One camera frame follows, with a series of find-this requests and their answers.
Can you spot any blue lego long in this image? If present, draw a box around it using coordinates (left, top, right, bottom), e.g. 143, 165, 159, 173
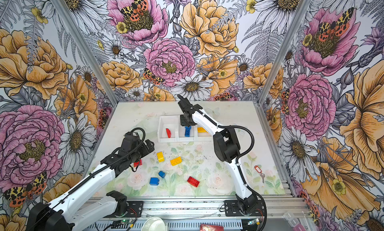
185, 126, 192, 137

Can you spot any red lego small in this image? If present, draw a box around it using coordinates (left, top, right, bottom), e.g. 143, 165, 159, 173
134, 159, 143, 167

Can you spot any yellow lego long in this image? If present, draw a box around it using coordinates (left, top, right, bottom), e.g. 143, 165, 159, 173
171, 157, 183, 166
197, 127, 207, 133

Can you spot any white three-compartment tray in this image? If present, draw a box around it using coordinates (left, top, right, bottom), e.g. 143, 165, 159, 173
158, 115, 213, 143

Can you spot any red lego long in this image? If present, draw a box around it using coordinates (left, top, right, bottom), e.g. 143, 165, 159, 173
187, 176, 200, 188

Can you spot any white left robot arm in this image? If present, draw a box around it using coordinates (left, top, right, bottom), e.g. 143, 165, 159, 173
26, 127, 155, 231

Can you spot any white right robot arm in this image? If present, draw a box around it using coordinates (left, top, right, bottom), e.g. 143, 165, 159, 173
177, 95, 264, 216

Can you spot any yellow lego small centre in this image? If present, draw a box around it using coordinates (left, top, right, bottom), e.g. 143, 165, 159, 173
157, 152, 165, 163

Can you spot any blue lego small lower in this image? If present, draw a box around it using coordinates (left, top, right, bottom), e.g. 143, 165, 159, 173
158, 171, 166, 179

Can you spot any blue lego lower left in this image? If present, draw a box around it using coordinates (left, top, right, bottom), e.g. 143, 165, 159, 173
150, 177, 160, 186

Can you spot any green circuit board left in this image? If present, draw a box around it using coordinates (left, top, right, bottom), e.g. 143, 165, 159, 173
112, 219, 137, 229

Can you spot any green circuit board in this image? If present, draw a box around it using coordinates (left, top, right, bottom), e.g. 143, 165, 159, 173
112, 219, 137, 229
247, 218, 260, 226

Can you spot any white round cup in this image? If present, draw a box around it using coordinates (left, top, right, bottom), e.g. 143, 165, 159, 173
141, 217, 169, 231

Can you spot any red packet at bottom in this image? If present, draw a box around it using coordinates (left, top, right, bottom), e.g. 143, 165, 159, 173
200, 224, 224, 231

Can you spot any green circuit board right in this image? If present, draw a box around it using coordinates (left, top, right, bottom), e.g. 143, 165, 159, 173
247, 218, 260, 226

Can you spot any clear plastic bottle pink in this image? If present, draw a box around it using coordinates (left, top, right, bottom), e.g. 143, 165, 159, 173
283, 212, 306, 231

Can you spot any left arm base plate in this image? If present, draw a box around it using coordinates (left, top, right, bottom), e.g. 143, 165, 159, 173
105, 201, 144, 218

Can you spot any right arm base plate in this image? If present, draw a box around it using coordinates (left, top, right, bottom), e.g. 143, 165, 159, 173
224, 200, 266, 217

